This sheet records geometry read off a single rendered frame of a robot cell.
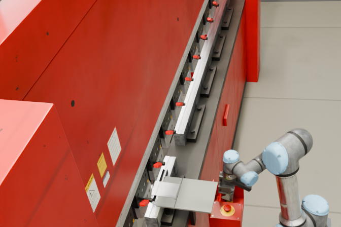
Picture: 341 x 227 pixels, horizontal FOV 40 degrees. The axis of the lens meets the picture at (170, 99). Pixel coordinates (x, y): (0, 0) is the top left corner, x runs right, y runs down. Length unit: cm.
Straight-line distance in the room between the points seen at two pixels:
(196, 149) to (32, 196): 194
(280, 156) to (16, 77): 114
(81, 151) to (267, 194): 233
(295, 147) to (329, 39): 328
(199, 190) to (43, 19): 139
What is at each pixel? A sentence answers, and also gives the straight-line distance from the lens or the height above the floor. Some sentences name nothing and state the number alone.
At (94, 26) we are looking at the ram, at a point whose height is 208.
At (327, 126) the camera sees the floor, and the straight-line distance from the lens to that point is 404.
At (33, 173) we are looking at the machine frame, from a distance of 73.
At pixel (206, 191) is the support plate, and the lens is 225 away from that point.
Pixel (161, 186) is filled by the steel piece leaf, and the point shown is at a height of 100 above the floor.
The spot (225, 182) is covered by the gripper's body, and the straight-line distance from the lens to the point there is 242.
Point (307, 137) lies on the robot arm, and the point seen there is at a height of 140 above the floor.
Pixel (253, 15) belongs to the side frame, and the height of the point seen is 72.
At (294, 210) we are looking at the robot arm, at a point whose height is 109.
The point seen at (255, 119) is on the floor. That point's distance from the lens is 407.
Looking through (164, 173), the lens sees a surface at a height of 99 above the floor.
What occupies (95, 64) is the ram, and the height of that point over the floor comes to 199.
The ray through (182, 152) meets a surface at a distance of 260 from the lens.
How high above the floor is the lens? 275
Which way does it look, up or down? 39 degrees down
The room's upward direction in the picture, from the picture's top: 9 degrees counter-clockwise
